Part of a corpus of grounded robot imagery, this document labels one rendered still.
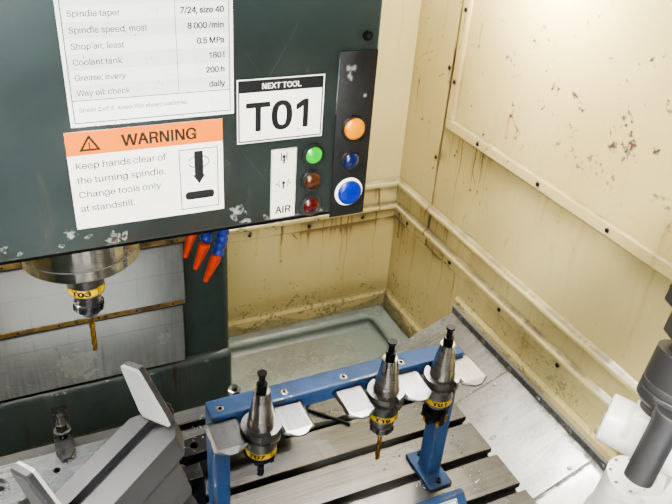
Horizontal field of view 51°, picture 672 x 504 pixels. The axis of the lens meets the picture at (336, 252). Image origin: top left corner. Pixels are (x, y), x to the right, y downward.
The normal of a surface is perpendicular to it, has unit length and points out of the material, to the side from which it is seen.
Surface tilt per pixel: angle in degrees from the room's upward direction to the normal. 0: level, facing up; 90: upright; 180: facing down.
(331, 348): 0
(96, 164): 90
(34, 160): 90
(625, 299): 90
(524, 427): 24
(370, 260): 90
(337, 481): 0
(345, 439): 0
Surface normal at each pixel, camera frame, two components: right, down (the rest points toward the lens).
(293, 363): 0.07, -0.85
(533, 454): -0.31, -0.71
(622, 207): -0.91, 0.16
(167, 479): 0.83, 0.14
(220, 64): 0.41, 0.50
